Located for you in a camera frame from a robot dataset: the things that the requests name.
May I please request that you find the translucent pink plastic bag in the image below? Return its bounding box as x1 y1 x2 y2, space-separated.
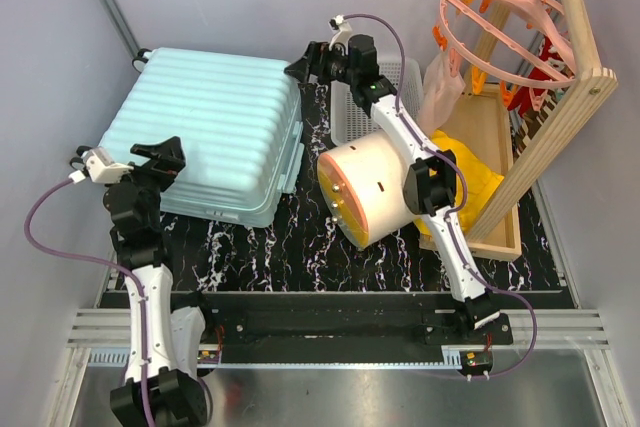
417 52 465 136

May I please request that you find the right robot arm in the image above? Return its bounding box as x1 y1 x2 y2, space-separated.
284 34 500 344

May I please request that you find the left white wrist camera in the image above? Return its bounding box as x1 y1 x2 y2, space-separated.
68 146 134 185

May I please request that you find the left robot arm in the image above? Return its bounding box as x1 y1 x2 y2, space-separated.
103 136 216 426

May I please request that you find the wooden tray base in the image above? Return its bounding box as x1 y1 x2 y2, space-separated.
436 84 522 262

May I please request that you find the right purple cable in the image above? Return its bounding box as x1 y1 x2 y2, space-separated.
339 12 539 382

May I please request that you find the wooden hanger rack frame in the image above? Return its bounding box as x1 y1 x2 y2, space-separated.
467 0 618 242

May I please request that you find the red cloth item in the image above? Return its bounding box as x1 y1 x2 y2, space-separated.
507 37 573 118

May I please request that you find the light blue hard-shell suitcase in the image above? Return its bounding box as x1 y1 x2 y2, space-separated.
78 47 304 228

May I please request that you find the pink round clip hanger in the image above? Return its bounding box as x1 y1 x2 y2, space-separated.
432 0 581 108

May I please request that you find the purple cable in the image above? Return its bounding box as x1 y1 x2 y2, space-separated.
23 174 216 427
339 12 539 382

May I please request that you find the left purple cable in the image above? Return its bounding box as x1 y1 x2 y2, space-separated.
23 174 216 427

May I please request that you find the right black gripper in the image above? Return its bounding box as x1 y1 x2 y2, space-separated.
282 42 356 87

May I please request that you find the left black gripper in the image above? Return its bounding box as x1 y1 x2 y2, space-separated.
108 137 186 228

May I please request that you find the white perforated plastic basket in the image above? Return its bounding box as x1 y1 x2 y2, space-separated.
330 54 424 148

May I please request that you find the yellow cloth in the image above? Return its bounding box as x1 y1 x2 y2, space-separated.
430 130 504 233

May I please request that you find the black marble pattern mat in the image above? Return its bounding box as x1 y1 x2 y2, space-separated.
161 84 568 293

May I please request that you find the white round drum box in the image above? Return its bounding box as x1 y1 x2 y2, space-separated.
317 130 416 250

